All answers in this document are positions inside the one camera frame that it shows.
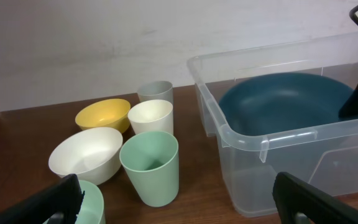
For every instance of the clear plastic storage bin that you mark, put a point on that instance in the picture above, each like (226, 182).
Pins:
(325, 156)

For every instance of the yellow plastic bowl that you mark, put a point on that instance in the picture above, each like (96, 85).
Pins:
(110, 113)

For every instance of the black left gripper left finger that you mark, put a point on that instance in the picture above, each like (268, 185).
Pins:
(35, 209)

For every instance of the cream plastic cup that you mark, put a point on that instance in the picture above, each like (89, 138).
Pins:
(152, 115)

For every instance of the blue plastic plate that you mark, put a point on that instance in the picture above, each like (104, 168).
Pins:
(282, 102)

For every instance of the grey plastic cup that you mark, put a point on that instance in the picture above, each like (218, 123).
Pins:
(158, 90)

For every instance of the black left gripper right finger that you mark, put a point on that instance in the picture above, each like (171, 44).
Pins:
(299, 202)

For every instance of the white plastic bowl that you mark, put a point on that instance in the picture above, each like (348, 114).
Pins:
(92, 154)

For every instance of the mint green plastic bowl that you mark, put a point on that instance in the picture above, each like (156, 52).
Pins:
(82, 202)

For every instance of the mint green plastic cup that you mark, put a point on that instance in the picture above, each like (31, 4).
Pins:
(151, 161)

